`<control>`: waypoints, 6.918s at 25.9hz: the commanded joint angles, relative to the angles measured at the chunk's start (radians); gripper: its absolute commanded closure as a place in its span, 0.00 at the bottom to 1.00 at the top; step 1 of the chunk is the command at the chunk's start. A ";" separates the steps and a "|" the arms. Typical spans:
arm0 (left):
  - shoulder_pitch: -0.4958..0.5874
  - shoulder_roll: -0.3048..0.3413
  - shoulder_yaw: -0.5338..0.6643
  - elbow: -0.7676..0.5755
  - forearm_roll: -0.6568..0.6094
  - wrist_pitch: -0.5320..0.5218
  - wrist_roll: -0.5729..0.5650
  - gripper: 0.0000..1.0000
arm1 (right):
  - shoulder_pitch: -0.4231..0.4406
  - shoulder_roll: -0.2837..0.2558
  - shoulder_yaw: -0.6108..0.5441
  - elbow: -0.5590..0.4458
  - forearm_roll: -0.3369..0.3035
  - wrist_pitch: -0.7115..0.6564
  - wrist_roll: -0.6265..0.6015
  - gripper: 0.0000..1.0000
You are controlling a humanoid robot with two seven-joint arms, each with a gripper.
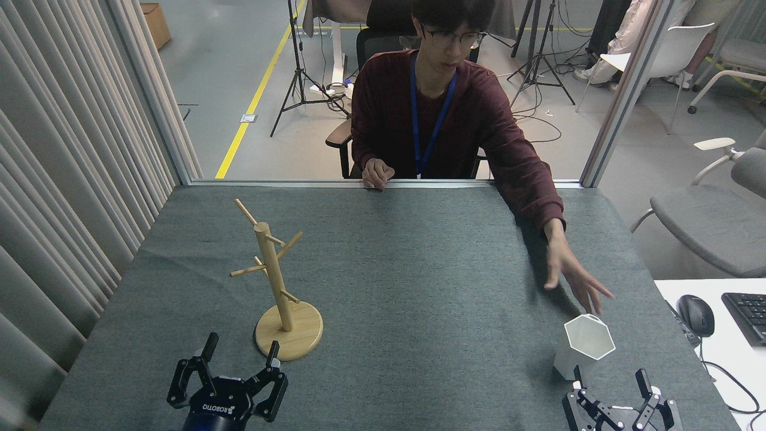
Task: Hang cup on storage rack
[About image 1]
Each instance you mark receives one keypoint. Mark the silver post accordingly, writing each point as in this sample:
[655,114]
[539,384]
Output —
[622,96]
[149,78]

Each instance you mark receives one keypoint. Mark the person on white chair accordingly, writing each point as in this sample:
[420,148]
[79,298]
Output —
[634,30]

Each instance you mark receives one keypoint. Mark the white hexagonal cup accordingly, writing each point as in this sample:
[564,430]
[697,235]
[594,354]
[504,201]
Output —
[589,338]

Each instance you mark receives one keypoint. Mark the black tripod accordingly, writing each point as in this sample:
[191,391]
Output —
[538,60]
[297,78]

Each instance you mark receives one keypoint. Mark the beige pleated curtain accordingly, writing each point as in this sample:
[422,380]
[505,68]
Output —
[60,149]

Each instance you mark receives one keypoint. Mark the person's left hand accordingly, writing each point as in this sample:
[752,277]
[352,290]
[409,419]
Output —
[562,257]

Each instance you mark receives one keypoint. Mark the black-rimmed glasses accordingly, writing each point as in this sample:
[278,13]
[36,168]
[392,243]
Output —
[446,39]

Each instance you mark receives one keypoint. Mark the seated person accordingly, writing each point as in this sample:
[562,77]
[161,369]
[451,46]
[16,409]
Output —
[431,114]

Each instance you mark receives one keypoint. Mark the black office chair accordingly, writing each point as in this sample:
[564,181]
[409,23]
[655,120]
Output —
[383,36]

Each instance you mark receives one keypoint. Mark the white plastic chair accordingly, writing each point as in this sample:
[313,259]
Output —
[682,48]

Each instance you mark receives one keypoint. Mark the black computer mouse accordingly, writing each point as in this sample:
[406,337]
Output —
[696,314]

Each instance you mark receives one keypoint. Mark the person's right hand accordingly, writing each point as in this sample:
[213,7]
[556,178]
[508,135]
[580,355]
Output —
[377,173]

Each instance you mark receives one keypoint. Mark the grey chair with white frame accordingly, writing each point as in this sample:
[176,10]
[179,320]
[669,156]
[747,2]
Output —
[742,57]

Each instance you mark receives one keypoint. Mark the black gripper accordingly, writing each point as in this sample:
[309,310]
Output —
[216,410]
[621,421]

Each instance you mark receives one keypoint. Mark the white power strip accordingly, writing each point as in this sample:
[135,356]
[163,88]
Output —
[326,90]

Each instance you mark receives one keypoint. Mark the grey chair with white armrest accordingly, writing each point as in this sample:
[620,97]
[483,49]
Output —
[706,221]

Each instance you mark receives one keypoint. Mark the grey table cloth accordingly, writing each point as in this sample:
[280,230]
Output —
[419,299]

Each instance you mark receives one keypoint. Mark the cardboard box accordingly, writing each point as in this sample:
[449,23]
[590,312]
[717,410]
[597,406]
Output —
[155,24]

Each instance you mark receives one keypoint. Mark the black keyboard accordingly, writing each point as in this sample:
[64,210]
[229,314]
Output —
[748,314]

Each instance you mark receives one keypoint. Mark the metal floor socket plate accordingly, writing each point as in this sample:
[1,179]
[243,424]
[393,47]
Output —
[249,118]

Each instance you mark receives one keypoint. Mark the desk with white legs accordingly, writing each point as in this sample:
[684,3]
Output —
[338,54]

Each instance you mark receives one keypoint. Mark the wooden cup rack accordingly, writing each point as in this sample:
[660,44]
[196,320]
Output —
[289,338]

